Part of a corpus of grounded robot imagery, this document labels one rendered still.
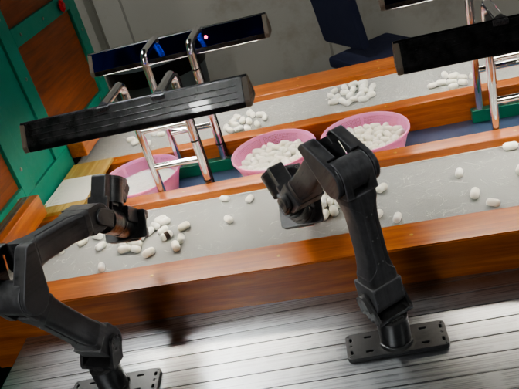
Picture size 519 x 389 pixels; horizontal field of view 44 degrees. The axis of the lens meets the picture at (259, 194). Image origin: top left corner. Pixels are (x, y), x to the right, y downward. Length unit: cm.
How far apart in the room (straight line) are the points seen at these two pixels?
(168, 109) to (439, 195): 70
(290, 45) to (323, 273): 286
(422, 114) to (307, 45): 217
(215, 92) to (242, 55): 262
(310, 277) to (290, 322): 11
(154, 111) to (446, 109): 93
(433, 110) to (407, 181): 44
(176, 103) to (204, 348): 60
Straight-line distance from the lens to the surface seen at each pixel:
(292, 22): 415
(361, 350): 134
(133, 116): 167
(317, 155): 114
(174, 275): 156
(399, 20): 421
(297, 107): 232
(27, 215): 195
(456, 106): 211
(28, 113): 221
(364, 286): 125
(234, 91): 159
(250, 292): 151
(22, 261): 118
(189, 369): 144
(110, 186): 142
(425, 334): 135
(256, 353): 141
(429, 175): 173
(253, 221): 170
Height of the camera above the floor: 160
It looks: 28 degrees down
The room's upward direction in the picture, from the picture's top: 17 degrees counter-clockwise
